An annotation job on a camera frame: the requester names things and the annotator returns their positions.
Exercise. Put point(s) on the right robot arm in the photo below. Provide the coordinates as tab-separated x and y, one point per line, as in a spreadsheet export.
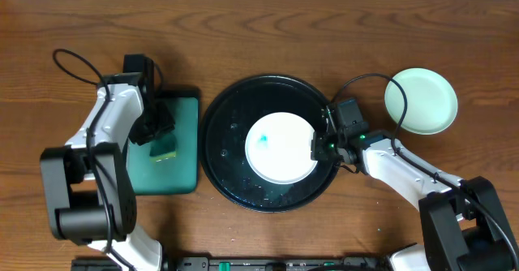
464	226

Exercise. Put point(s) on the mint plate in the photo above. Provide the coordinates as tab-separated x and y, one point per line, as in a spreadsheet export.
422	99

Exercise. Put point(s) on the green yellow sponge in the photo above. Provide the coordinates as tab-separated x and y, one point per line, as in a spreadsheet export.
163	148

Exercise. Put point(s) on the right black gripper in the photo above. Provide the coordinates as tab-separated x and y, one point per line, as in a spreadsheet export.
320	147

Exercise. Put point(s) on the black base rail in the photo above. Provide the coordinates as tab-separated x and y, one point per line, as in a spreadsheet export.
203	263

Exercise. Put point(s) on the green rectangular sponge tray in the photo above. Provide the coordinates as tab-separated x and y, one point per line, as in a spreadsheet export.
176	175

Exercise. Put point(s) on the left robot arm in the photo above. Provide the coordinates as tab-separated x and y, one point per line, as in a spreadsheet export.
88	193

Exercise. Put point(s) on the black round tray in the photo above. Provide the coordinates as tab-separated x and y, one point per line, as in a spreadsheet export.
222	140

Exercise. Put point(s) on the white plate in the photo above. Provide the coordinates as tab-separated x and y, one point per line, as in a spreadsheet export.
278	148

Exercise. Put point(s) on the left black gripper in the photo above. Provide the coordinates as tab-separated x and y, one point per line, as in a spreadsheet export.
152	129

